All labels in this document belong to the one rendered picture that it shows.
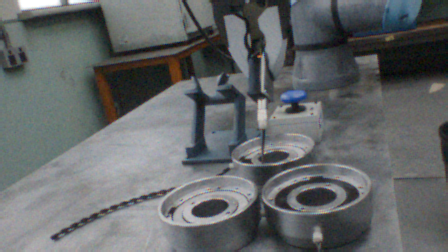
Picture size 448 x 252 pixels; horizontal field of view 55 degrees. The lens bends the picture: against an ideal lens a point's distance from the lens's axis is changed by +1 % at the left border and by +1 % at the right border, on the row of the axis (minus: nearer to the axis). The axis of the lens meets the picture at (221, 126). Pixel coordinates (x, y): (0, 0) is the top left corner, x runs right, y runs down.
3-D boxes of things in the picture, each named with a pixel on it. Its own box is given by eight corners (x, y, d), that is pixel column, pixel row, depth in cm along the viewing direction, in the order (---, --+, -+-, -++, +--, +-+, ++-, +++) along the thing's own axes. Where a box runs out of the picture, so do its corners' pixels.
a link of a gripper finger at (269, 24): (303, 67, 57) (286, -2, 55) (294, 77, 52) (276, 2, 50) (281, 72, 59) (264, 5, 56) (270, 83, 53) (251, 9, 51)
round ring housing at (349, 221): (272, 200, 49) (267, 168, 48) (368, 193, 46) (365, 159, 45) (262, 256, 39) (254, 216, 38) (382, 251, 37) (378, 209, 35)
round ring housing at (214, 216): (152, 265, 41) (141, 228, 40) (182, 210, 51) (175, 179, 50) (258, 261, 39) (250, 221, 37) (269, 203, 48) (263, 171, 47)
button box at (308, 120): (320, 144, 62) (316, 112, 61) (273, 147, 65) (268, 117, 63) (325, 125, 70) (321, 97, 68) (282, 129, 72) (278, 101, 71)
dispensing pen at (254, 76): (245, 163, 49) (247, 32, 54) (256, 169, 53) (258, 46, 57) (263, 162, 49) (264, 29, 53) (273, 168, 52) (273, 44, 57)
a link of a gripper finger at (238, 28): (265, 74, 59) (260, 6, 56) (253, 85, 54) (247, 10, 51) (244, 74, 61) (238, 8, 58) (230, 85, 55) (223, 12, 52)
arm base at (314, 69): (297, 78, 107) (292, 39, 104) (360, 70, 102) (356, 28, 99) (288, 94, 94) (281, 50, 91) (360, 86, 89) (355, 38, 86)
